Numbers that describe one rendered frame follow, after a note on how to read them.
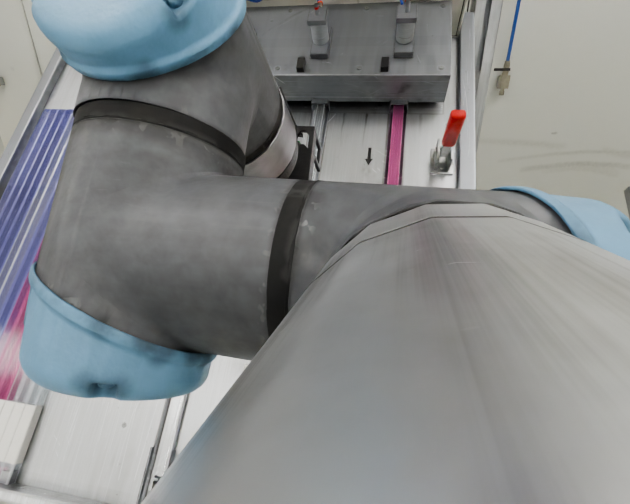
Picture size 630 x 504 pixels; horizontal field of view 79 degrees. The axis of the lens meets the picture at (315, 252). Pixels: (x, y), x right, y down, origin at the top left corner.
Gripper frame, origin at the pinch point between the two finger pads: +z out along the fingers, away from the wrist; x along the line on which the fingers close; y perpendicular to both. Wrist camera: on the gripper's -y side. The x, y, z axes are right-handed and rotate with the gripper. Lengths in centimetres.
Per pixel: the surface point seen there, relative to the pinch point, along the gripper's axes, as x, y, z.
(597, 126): -108, 95, 144
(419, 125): -14.1, 17.4, 4.4
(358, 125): -5.8, 17.2, 4.3
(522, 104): -73, 103, 139
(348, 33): -3.6, 28.6, 0.4
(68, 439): 22.7, -26.5, -4.1
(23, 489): 25.0, -31.2, -6.3
